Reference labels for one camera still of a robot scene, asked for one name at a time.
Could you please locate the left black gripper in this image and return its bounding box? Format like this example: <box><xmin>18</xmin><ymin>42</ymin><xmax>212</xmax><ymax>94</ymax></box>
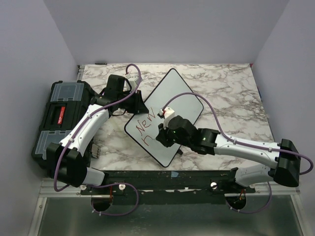
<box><xmin>118</xmin><ymin>90</ymin><xmax>149</xmax><ymax>114</ymax></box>

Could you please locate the black framed whiteboard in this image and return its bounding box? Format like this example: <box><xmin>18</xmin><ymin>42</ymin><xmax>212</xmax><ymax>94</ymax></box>
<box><xmin>124</xmin><ymin>68</ymin><xmax>204</xmax><ymax>169</ymax></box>

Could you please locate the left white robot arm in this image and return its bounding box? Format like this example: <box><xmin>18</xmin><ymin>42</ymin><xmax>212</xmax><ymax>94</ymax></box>
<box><xmin>46</xmin><ymin>75</ymin><xmax>149</xmax><ymax>194</ymax></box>

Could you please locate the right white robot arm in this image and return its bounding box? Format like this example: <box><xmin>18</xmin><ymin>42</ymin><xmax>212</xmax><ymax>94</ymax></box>
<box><xmin>156</xmin><ymin>116</ymin><xmax>301</xmax><ymax>193</ymax></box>

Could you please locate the black plastic toolbox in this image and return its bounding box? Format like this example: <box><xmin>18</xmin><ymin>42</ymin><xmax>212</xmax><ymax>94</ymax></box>
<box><xmin>31</xmin><ymin>81</ymin><xmax>96</xmax><ymax>170</ymax></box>

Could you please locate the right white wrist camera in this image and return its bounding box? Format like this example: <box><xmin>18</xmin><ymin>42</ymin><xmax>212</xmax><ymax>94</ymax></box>
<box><xmin>158</xmin><ymin>107</ymin><xmax>175</xmax><ymax>129</ymax></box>

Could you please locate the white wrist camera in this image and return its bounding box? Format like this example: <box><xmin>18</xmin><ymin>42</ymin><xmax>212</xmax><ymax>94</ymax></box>
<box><xmin>158</xmin><ymin>107</ymin><xmax>175</xmax><ymax>129</ymax></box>
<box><xmin>126</xmin><ymin>74</ymin><xmax>142</xmax><ymax>88</ymax></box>

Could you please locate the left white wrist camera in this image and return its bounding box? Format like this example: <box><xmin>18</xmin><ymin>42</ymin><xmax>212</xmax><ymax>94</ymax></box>
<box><xmin>126</xmin><ymin>74</ymin><xmax>142</xmax><ymax>88</ymax></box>

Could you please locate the black mounting rail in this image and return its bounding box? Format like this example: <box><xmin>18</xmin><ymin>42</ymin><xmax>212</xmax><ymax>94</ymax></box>
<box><xmin>81</xmin><ymin>170</ymin><xmax>244</xmax><ymax>205</ymax></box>

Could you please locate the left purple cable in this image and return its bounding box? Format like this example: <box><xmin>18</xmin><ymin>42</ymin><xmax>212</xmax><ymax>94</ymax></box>
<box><xmin>53</xmin><ymin>63</ymin><xmax>141</xmax><ymax>217</ymax></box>

